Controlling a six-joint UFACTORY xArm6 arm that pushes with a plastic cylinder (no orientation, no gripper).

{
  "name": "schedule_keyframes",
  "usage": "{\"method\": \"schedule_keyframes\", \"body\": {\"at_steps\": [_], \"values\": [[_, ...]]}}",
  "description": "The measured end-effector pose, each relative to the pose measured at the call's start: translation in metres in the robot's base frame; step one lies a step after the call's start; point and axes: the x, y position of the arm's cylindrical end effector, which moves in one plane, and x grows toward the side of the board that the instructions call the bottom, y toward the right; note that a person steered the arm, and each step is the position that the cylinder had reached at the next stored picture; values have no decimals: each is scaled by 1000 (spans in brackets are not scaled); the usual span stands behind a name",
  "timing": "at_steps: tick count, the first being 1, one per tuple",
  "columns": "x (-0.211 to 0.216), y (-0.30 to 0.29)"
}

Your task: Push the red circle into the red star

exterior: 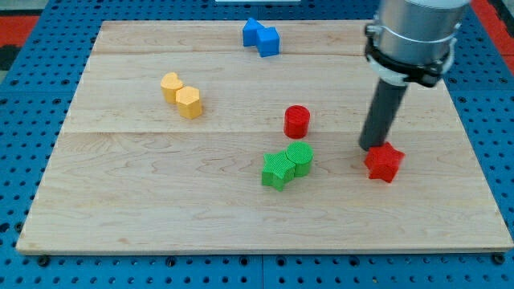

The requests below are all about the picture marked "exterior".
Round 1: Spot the red star block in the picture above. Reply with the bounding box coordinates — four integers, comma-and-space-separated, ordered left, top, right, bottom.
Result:
364, 142, 406, 183

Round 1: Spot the yellow heart block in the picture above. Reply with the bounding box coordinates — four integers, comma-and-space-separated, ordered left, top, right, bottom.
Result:
160, 72, 184, 104

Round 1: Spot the blue cube block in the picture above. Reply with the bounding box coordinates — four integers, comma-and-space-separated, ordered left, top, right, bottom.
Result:
256, 27, 280, 58

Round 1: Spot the green cylinder block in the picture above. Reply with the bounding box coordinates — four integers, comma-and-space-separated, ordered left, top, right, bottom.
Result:
286, 141, 314, 177

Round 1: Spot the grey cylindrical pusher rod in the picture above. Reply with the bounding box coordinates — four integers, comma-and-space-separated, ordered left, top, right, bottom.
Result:
358, 79, 407, 151

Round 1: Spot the red cylinder block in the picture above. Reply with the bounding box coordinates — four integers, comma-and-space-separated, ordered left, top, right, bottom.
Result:
284, 105, 310, 139

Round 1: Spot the green star block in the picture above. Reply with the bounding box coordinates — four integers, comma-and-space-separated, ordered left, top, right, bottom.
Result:
261, 150, 296, 191

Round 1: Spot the yellow hexagon block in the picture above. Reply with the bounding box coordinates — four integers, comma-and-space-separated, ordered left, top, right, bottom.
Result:
176, 86, 202, 119

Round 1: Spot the wooden board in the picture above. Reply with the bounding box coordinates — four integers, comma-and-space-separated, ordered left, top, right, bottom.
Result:
17, 20, 513, 255

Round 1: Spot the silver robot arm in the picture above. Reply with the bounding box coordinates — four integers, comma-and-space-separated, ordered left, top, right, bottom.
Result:
365, 0, 471, 88

